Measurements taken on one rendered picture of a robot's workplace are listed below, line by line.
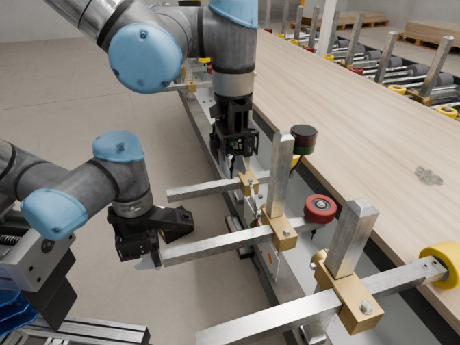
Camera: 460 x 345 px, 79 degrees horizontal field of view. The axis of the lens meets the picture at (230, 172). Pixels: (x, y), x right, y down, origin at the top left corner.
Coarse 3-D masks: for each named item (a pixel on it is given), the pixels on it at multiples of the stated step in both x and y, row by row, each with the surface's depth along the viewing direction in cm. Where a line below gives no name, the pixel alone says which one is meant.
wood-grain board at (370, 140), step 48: (288, 48) 207; (288, 96) 133; (336, 96) 133; (384, 96) 133; (336, 144) 97; (384, 144) 97; (432, 144) 97; (336, 192) 78; (384, 192) 77; (432, 192) 77; (384, 240) 64; (432, 240) 64; (432, 288) 54
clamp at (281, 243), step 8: (264, 208) 76; (264, 216) 75; (280, 216) 74; (264, 224) 76; (272, 224) 72; (280, 224) 72; (288, 224) 72; (280, 232) 69; (272, 240) 72; (280, 240) 68; (288, 240) 69; (296, 240) 70; (280, 248) 70; (288, 248) 71
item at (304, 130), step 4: (292, 128) 62; (296, 128) 62; (300, 128) 62; (304, 128) 62; (308, 128) 62; (312, 128) 62; (296, 132) 60; (300, 132) 60; (304, 132) 60; (308, 132) 60; (312, 132) 60; (296, 144) 61; (292, 156) 63; (300, 156) 66; (300, 160) 66; (296, 164) 67; (292, 168) 68
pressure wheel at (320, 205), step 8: (312, 200) 73; (320, 200) 74; (328, 200) 73; (304, 208) 74; (312, 208) 71; (320, 208) 72; (328, 208) 71; (336, 208) 71; (312, 216) 71; (320, 216) 70; (328, 216) 70; (312, 232) 78
